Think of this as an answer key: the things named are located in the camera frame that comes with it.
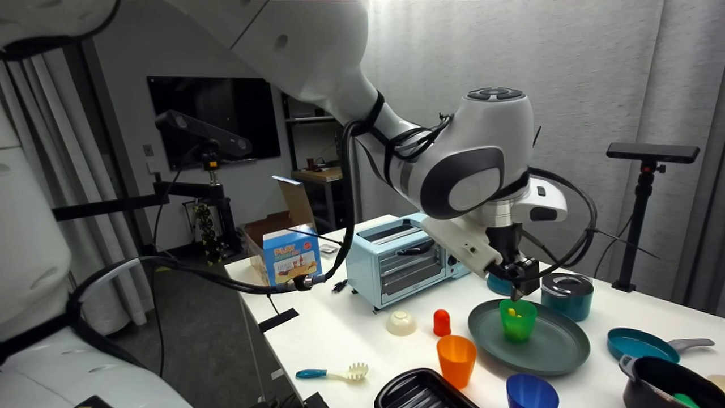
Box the orange plastic cup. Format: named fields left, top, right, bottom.
left=436, top=333, right=480, bottom=393

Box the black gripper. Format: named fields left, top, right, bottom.
left=487, top=222, right=544, bottom=301

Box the light blue toaster oven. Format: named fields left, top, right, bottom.
left=344, top=212, right=472, bottom=312

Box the white pasta spoon blue handle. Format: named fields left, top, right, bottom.
left=295, top=361, right=371, bottom=383

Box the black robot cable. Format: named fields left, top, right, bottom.
left=66, top=111, right=456, bottom=373

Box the black pot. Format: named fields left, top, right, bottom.
left=621, top=353, right=725, bottom=408

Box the black ribbed plastic tray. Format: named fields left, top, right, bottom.
left=371, top=366, right=480, bottom=408

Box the black camera tripod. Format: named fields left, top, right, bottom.
left=609, top=159, right=669, bottom=295

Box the green plastic cup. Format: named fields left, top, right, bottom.
left=497, top=299, right=539, bottom=344

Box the background shelf unit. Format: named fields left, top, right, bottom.
left=282, top=89, right=359, bottom=232

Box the teal flat plate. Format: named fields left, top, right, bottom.
left=605, top=325, right=683, bottom=366

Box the grey utensil handle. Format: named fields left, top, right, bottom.
left=667, top=336, right=716, bottom=353

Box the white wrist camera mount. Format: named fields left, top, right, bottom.
left=421, top=215, right=508, bottom=284

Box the open cardboard box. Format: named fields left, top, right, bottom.
left=240, top=174, right=319, bottom=257

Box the black wall monitor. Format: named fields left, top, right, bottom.
left=146, top=76, right=283, bottom=172

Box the small white bowl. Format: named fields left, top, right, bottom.
left=385, top=308, right=420, bottom=339

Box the dark camera with orange light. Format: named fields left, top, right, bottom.
left=155, top=108, right=257, bottom=163

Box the wide black tape strip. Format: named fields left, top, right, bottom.
left=258, top=306, right=301, bottom=331

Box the black bar camera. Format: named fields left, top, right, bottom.
left=605, top=140, right=703, bottom=163

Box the grey backdrop curtain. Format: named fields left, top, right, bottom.
left=361, top=0, right=725, bottom=303

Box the dark blue plastic cup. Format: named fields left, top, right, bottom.
left=505, top=373, right=563, bottom=408

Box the small red plastic cup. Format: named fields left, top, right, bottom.
left=431, top=306, right=454, bottom=339

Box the small teal bowl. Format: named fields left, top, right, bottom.
left=486, top=271, right=516, bottom=297

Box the grey round plate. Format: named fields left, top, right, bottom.
left=467, top=297, right=593, bottom=380

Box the blue toy packaging box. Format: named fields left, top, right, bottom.
left=258, top=222, right=325, bottom=293

